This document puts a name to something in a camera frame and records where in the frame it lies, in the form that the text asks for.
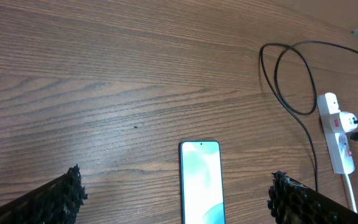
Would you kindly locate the blue samsung galaxy phone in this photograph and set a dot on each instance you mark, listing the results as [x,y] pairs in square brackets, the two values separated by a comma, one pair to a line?
[202,194]

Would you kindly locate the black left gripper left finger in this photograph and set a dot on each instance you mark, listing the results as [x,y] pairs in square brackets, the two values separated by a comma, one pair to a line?
[58,201]

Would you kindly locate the white power strip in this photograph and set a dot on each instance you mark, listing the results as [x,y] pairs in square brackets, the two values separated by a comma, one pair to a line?
[337,143]

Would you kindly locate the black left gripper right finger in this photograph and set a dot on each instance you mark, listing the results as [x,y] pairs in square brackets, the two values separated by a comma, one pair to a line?
[292,202]

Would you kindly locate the white charger plug adapter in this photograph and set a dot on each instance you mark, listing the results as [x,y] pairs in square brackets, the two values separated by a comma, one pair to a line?
[343,122]

